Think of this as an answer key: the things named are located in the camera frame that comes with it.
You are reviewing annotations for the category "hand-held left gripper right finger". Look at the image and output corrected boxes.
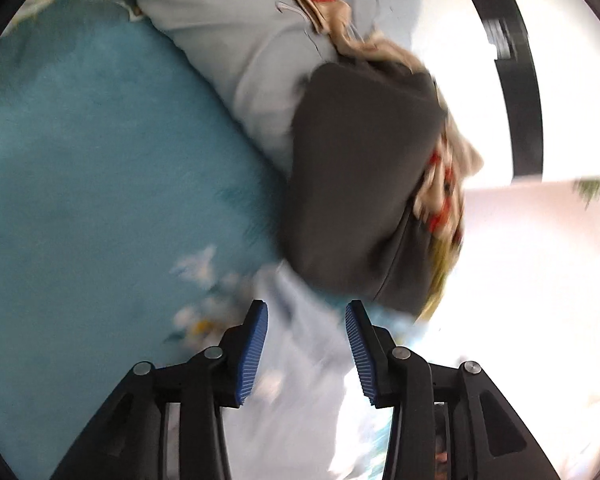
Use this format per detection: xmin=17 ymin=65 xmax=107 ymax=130
xmin=345 ymin=300 xmax=561 ymax=480

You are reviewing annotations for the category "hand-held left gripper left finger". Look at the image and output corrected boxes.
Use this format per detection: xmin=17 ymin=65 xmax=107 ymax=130
xmin=50 ymin=300 xmax=269 ymax=480

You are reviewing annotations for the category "light blue shirt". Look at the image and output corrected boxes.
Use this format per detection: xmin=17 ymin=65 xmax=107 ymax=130
xmin=230 ymin=262 xmax=431 ymax=480

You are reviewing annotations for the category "olive knitted sweater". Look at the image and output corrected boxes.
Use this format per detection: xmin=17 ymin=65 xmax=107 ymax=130
xmin=415 ymin=232 xmax=466 ymax=323

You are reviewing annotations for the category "dark grey garment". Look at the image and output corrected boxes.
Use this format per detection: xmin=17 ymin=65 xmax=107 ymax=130
xmin=280 ymin=60 xmax=448 ymax=313

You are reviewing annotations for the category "cartoon car print garment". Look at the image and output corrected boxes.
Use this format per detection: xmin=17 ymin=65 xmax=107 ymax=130
xmin=279 ymin=0 xmax=485 ymax=248

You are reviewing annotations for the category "teal floral blanket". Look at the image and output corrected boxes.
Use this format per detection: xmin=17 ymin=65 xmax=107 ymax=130
xmin=0 ymin=0 xmax=291 ymax=480

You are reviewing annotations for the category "white and black wardrobe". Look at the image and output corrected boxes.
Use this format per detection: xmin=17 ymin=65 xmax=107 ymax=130
xmin=410 ymin=0 xmax=546 ymax=181

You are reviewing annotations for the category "grey-blue daisy print duvet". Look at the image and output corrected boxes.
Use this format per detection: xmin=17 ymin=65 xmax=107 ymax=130
xmin=122 ymin=0 xmax=426 ymax=176

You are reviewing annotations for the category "green plant wall decal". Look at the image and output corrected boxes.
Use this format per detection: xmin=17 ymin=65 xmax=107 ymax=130
xmin=572 ymin=177 xmax=600 ymax=208

